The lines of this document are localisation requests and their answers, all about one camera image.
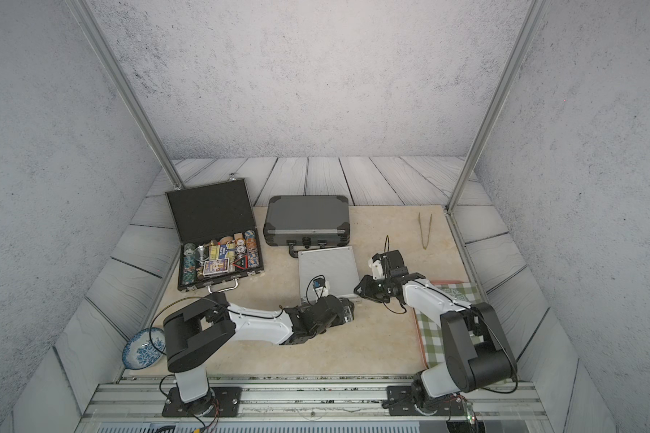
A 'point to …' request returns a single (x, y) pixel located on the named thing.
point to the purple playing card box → (216, 266)
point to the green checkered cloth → (431, 331)
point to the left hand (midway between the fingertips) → (351, 313)
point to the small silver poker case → (338, 268)
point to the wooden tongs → (421, 230)
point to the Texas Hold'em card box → (222, 251)
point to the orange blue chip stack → (253, 257)
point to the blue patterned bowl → (144, 349)
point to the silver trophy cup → (201, 255)
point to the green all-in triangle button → (242, 262)
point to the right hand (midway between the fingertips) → (360, 292)
